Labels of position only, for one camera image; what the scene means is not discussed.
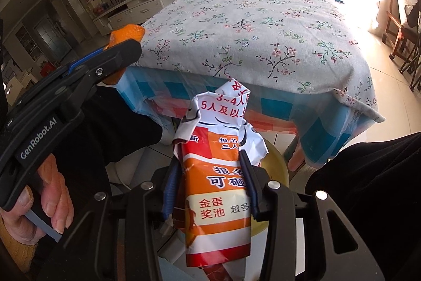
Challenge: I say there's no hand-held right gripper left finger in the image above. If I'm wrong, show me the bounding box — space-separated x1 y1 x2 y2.
61 157 183 281

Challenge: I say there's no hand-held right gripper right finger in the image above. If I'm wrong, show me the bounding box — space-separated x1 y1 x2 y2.
238 151 385 281

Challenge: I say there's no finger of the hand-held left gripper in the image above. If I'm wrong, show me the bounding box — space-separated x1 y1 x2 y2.
66 47 114 77
82 38 143 87

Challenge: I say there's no orange carrot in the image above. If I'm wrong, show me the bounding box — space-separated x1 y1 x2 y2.
104 23 145 86

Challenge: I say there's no orange and red paper flyer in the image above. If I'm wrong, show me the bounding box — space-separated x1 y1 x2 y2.
173 78 268 281

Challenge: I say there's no person's left hand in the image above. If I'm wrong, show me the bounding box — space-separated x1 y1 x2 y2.
0 152 74 268

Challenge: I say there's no red plastic stool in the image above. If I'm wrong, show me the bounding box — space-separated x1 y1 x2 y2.
39 60 56 74

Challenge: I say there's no grey door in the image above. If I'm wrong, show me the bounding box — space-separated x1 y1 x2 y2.
34 18 71 61

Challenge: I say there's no white television cabinet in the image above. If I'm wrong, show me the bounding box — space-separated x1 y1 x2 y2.
92 0 180 36

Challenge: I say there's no person's left leg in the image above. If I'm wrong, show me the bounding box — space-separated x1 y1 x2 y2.
95 87 172 183

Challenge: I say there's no person's leg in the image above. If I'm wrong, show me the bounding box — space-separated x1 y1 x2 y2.
95 87 172 183
306 133 421 281

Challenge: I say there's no checked under tablecloth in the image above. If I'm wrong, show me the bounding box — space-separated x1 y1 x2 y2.
117 67 354 170

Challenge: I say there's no person's right leg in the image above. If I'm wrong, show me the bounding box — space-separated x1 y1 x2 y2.
306 133 421 281

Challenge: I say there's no black folding chair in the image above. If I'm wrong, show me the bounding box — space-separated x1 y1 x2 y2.
399 44 421 91

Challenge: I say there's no wooden chair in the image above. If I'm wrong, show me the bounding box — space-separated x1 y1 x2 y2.
383 0 415 62

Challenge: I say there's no black jacket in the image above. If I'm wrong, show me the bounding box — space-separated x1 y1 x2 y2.
403 1 421 28

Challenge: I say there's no white cushion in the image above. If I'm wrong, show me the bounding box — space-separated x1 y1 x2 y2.
393 0 420 28

